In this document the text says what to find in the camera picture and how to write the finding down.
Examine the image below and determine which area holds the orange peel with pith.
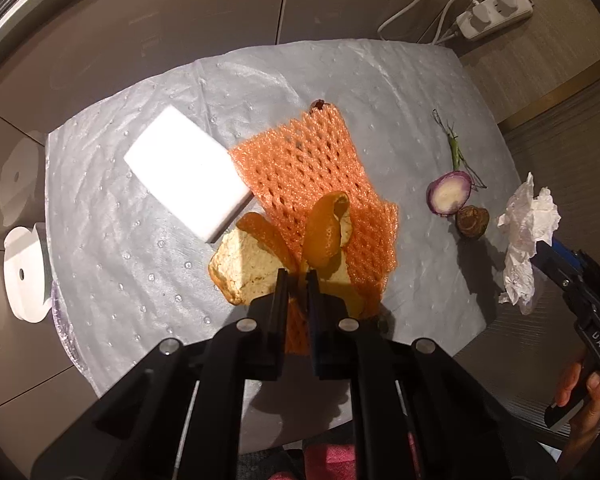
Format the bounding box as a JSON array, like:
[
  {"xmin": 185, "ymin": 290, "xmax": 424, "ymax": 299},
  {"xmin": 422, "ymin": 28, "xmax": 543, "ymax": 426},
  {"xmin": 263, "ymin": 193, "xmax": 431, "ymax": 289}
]
[{"xmin": 208, "ymin": 211, "xmax": 301, "ymax": 307}]

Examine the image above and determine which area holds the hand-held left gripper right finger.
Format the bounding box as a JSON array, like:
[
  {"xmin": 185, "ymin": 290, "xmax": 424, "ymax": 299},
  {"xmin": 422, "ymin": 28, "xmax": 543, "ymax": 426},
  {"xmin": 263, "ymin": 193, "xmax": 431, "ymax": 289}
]
[{"xmin": 305, "ymin": 270, "xmax": 561, "ymax": 480}]

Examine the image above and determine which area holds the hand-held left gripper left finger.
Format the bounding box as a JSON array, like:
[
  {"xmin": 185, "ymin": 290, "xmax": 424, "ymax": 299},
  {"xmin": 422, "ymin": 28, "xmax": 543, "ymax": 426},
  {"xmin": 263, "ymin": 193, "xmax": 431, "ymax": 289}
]
[{"xmin": 30, "ymin": 269, "xmax": 291, "ymax": 480}]

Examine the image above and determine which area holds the trash bin with purple bag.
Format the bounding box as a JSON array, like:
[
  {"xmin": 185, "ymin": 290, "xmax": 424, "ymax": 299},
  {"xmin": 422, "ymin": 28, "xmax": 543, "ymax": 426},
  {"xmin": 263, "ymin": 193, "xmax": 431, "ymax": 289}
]
[{"xmin": 50, "ymin": 280, "xmax": 97, "ymax": 392}]

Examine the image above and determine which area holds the curled orange peel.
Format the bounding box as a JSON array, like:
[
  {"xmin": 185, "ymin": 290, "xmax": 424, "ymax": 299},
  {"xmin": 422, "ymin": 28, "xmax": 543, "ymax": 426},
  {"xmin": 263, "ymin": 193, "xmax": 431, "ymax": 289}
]
[{"xmin": 303, "ymin": 191, "xmax": 354, "ymax": 275}]

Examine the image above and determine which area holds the orange foam fruit net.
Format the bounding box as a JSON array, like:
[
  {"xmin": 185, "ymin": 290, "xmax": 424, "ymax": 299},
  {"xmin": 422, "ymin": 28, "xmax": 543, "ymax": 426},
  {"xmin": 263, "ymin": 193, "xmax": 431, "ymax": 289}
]
[{"xmin": 228, "ymin": 104, "xmax": 401, "ymax": 356}]

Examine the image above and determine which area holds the green plant stem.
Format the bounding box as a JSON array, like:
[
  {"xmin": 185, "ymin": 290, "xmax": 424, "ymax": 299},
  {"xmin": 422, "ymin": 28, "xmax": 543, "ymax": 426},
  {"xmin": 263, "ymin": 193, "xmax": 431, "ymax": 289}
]
[{"xmin": 426, "ymin": 109, "xmax": 487, "ymax": 217}]

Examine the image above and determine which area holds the white plastic stool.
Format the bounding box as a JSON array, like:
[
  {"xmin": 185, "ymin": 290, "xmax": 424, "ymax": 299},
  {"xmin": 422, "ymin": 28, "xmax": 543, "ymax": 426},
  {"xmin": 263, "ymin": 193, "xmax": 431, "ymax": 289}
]
[{"xmin": 2, "ymin": 222, "xmax": 54, "ymax": 322}]

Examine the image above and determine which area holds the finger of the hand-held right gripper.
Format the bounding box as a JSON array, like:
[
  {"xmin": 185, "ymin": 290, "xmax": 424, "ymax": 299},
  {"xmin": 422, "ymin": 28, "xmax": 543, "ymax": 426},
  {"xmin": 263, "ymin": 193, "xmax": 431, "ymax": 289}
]
[
  {"xmin": 552, "ymin": 239, "xmax": 589, "ymax": 277},
  {"xmin": 534, "ymin": 241, "xmax": 582, "ymax": 302}
]

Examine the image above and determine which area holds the brown round root piece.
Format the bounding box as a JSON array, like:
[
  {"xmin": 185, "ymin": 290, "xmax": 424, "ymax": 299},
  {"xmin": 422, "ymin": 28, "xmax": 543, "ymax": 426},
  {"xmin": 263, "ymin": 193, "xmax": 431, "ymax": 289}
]
[{"xmin": 455, "ymin": 206, "xmax": 491, "ymax": 239}]

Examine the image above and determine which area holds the grey dimpled absorbent mat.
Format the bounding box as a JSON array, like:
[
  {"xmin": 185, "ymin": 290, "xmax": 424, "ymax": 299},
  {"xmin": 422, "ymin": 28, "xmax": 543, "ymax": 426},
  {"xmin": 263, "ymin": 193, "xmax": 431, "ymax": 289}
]
[{"xmin": 44, "ymin": 37, "xmax": 523, "ymax": 456}]

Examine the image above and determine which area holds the white tissue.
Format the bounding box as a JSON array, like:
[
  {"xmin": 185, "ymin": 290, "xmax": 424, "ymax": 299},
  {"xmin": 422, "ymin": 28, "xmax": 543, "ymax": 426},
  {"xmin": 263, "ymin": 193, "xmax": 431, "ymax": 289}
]
[{"xmin": 496, "ymin": 172, "xmax": 562, "ymax": 316}]

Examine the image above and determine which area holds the pink red cloth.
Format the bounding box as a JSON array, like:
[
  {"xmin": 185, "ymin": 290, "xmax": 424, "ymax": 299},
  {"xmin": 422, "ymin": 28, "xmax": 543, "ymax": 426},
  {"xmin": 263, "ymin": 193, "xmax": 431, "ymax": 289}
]
[{"xmin": 270, "ymin": 441, "xmax": 417, "ymax": 480}]

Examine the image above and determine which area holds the white power strip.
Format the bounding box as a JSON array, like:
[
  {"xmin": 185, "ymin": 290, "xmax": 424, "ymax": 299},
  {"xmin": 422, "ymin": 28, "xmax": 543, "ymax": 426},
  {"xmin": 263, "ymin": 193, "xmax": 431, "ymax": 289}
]
[{"xmin": 455, "ymin": 0, "xmax": 535, "ymax": 43}]

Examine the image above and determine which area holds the white foam sponge block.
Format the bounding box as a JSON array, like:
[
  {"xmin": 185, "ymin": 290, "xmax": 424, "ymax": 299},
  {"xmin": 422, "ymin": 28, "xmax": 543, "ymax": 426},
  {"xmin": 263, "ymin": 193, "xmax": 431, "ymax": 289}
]
[{"xmin": 123, "ymin": 105, "xmax": 255, "ymax": 245}]

